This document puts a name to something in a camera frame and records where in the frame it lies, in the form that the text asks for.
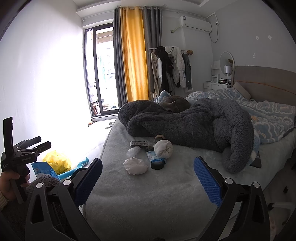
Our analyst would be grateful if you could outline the white tissue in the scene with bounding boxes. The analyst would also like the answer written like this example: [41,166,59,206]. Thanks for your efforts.
[123,157,148,175]

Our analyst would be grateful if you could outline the clear bubble wrap piece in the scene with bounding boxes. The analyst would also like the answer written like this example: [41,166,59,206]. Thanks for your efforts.
[126,146,141,158]

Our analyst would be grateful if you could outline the blue cartoon tissue pack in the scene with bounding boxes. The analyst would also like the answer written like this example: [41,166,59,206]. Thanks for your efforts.
[146,151,166,165]

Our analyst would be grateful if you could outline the white balled sock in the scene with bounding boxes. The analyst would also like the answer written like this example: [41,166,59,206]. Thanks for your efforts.
[154,140,174,159]

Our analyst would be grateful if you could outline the brown cardboard tape core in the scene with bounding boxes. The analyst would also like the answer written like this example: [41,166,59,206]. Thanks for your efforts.
[154,135,166,143]

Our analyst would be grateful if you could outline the person's left hand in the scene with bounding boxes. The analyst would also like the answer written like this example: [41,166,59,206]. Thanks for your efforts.
[0,170,20,201]

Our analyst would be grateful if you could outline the blue snack bag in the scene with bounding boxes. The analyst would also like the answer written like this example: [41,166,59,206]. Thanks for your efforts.
[32,162,60,180]

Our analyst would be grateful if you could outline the blue plush dinosaur toy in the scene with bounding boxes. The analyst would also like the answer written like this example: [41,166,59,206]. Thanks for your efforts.
[58,158,89,180]

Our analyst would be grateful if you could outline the yellow plastic bag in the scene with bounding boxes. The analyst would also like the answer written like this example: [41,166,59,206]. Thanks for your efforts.
[43,151,71,175]

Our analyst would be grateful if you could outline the grey bed mattress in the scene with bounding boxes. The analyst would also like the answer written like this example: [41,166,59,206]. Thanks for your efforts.
[83,120,295,240]

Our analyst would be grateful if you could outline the grey slipper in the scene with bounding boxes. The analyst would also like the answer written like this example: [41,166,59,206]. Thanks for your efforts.
[106,121,114,129]

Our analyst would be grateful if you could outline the dark grey fleece blanket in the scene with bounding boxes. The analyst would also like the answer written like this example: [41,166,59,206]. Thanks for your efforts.
[118,98,254,174]

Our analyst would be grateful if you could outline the blue cloud pattern duvet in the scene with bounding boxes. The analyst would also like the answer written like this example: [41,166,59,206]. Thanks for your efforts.
[153,87,296,167]

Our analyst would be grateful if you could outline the grey pillow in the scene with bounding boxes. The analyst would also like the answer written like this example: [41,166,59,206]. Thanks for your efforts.
[233,81,251,100]

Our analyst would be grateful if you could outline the grey upholstered headboard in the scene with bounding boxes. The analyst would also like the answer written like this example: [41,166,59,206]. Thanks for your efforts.
[232,66,296,106]

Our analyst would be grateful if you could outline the grey cat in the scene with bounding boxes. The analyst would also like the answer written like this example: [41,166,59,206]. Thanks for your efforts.
[159,95,191,113]

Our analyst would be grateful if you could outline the black framed glass door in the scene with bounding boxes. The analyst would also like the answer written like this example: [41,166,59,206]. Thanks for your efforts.
[84,23,119,119]

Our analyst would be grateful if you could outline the white dresser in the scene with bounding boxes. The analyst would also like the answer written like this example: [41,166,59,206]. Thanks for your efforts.
[204,60,231,92]

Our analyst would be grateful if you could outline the yellow curtain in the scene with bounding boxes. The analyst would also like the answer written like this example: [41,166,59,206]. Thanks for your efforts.
[120,6,149,102]

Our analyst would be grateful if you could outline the clothes rack with garments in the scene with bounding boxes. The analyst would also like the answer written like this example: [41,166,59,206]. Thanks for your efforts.
[149,46,193,94]

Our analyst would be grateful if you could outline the grey curtain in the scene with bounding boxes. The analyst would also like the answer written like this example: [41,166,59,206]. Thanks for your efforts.
[113,6,163,106]

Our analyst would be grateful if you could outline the white air conditioner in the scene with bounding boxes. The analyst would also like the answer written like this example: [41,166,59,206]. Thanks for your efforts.
[179,16,212,33]

